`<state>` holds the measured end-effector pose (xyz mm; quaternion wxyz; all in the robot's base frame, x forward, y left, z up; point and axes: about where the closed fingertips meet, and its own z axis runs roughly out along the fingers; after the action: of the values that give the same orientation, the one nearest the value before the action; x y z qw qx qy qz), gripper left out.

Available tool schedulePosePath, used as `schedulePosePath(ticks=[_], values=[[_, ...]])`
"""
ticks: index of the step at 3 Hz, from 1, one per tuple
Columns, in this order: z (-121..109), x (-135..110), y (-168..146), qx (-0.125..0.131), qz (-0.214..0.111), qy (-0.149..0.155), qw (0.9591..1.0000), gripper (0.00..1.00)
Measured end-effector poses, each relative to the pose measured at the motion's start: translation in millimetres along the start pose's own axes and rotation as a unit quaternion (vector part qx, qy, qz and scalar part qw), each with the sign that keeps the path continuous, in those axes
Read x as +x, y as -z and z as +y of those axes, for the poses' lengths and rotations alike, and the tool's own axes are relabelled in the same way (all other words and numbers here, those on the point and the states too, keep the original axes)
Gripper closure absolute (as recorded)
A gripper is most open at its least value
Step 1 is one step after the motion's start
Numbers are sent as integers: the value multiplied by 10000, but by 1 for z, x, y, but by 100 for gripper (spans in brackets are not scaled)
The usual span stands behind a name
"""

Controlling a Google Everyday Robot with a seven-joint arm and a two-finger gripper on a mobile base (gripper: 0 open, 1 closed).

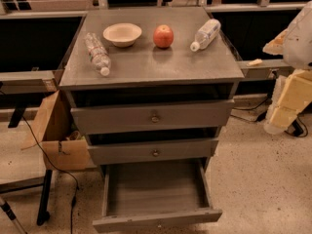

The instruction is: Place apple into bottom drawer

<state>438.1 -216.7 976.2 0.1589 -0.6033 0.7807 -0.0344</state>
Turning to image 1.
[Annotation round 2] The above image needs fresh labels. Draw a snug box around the grey middle drawer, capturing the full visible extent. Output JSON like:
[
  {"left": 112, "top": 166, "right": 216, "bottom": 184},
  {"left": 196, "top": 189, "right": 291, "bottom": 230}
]
[{"left": 89, "top": 138, "right": 218, "bottom": 165}]

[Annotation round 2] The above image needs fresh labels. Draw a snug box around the white paper bowl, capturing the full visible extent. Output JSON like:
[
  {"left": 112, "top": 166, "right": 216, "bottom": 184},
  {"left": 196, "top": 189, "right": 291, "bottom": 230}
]
[{"left": 102, "top": 23, "right": 142, "bottom": 48}]

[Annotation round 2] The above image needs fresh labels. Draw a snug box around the clear bottle left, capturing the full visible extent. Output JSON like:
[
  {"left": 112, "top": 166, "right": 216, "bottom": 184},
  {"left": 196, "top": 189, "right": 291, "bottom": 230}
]
[{"left": 84, "top": 32, "right": 111, "bottom": 77}]

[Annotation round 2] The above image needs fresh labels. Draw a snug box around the grey tripod leg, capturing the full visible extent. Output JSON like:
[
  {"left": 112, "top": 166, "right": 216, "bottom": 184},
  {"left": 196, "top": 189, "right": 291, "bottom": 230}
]
[{"left": 0, "top": 197, "right": 27, "bottom": 234}]

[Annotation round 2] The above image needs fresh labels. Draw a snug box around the grey top drawer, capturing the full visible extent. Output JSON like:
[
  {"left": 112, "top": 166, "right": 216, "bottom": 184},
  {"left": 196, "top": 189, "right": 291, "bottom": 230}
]
[{"left": 71, "top": 99, "right": 234, "bottom": 135}]

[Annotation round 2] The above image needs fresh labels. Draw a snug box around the black table leg left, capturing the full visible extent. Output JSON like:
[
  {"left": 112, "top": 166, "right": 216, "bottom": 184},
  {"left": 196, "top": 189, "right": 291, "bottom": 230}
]
[{"left": 36, "top": 170, "right": 53, "bottom": 226}]

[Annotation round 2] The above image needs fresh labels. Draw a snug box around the black power adapter cable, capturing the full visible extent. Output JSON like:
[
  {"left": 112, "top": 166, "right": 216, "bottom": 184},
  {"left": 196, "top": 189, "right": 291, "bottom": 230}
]
[{"left": 231, "top": 96, "right": 271, "bottom": 123}]

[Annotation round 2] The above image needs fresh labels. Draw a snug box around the clear bottle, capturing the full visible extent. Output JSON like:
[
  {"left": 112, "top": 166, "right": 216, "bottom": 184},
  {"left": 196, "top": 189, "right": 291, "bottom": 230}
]
[
  {"left": 84, "top": 32, "right": 111, "bottom": 77},
  {"left": 190, "top": 19, "right": 221, "bottom": 52}
]

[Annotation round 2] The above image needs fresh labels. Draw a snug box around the grey open bottom drawer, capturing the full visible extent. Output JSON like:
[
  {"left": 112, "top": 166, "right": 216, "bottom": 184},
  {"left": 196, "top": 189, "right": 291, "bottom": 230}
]
[{"left": 93, "top": 159, "right": 222, "bottom": 233}]

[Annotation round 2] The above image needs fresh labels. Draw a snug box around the red apple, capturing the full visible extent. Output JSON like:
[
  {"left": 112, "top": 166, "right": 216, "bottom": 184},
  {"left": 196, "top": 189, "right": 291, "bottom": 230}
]
[{"left": 153, "top": 24, "right": 174, "bottom": 49}]

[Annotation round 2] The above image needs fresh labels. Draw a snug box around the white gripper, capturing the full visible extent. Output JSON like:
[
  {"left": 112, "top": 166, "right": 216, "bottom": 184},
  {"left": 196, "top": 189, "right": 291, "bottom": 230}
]
[{"left": 262, "top": 1, "right": 312, "bottom": 135}]

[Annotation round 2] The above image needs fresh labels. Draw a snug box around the clear bottle right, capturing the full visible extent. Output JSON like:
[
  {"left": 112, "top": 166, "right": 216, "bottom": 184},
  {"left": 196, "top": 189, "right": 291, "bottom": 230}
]
[{"left": 190, "top": 19, "right": 221, "bottom": 52}]

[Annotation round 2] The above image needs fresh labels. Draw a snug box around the small yellow foam piece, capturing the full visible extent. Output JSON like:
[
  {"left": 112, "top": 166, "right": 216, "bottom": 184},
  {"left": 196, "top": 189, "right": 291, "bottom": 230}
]
[{"left": 247, "top": 58, "right": 262, "bottom": 66}]

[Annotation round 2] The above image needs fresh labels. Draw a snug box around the brown cardboard box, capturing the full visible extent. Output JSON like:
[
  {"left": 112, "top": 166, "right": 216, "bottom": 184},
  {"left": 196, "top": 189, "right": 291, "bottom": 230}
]
[{"left": 21, "top": 91, "right": 94, "bottom": 171}]

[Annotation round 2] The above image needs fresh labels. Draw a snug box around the black floor cable left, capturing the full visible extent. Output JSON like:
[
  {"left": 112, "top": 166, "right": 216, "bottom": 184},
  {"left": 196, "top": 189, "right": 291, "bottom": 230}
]
[{"left": 20, "top": 115, "right": 80, "bottom": 234}]

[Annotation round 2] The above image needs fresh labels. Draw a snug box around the grey three-drawer cabinet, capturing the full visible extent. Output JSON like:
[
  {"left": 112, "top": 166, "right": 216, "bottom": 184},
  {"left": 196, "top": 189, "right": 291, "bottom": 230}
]
[{"left": 58, "top": 6, "right": 246, "bottom": 168}]

